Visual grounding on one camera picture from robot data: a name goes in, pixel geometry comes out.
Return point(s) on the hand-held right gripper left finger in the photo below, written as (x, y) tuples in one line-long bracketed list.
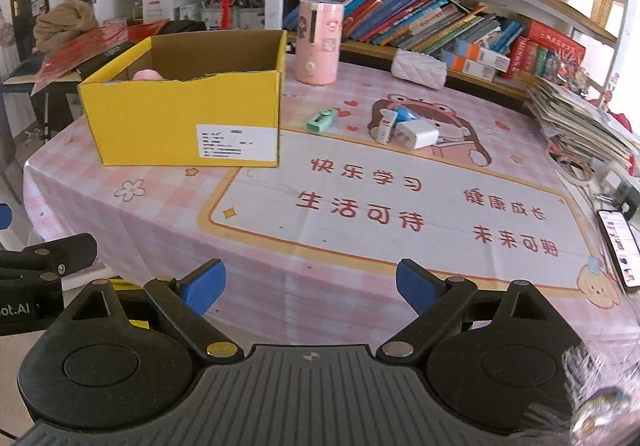
[(205, 286)]

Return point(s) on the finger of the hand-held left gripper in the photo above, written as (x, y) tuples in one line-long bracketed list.
[(4, 217), (60, 253)]

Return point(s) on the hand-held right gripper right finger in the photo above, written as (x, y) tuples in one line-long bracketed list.
[(415, 283)]

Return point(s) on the white charger block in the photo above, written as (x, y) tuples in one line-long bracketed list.
[(419, 133)]

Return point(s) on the yellow cardboard box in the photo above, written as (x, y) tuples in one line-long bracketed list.
[(150, 125)]

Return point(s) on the small white tube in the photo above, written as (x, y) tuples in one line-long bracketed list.
[(386, 126)]

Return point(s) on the small blue packet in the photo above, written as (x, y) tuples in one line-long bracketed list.
[(407, 113)]

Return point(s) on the mint green correction tape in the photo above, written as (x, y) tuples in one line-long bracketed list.
[(319, 121)]

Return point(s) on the pink plush chick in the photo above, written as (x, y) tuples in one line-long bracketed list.
[(148, 75)]

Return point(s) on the pink printed tablecloth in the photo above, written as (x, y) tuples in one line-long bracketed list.
[(300, 246)]

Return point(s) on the black electronic keyboard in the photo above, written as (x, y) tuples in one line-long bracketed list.
[(20, 75)]

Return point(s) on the beige cloth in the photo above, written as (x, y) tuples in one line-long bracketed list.
[(65, 25)]

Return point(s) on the black smartphone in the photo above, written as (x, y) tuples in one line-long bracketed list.
[(622, 251)]

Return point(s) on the white quilted pouch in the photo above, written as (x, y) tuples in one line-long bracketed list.
[(419, 69)]

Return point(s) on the clear plastic film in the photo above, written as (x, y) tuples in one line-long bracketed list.
[(600, 396)]

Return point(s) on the orange white carton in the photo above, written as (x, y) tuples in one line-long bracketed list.
[(470, 68), (484, 53)]

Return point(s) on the white power strip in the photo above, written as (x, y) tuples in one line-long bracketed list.
[(620, 186)]

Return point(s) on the stack of papers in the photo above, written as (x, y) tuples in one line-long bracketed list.
[(580, 125)]

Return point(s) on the black bag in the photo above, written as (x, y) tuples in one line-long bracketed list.
[(185, 26)]

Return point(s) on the pink cylindrical appliance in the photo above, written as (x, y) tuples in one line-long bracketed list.
[(317, 43)]

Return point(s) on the white box red label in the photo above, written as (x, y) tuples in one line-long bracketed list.
[(156, 5)]

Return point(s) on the small figurines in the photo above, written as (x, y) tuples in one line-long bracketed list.
[(582, 79)]

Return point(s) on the red boxed book set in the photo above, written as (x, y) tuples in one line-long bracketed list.
[(545, 50)]

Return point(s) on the white pen cup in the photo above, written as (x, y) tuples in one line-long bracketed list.
[(251, 18), (210, 18)]

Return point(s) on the row of colourful books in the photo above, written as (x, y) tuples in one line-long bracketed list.
[(400, 15)]

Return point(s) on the red tassel ornament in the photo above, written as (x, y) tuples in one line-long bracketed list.
[(226, 5)]

